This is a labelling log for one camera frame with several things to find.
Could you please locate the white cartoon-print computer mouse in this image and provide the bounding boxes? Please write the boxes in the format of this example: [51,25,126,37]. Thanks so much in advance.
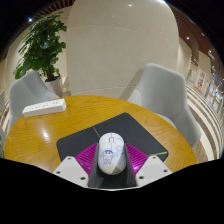
[97,132,128,176]

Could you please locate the grey shell chair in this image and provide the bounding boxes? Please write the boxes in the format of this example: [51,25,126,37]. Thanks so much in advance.
[127,63,202,148]
[8,69,61,131]

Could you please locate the black mouse pad green lines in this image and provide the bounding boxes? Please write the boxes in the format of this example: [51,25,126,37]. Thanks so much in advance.
[55,112,170,163]

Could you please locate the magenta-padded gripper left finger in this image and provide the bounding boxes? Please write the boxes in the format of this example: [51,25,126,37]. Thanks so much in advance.
[53,143,113,190]

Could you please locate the white power strip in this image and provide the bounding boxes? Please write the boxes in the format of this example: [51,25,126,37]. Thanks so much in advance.
[21,98,67,118]

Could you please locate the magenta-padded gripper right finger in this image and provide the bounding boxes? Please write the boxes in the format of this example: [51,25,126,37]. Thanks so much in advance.
[111,143,173,190]

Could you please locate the green potted plant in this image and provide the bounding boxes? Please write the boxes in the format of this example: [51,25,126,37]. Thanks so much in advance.
[13,12,68,98]

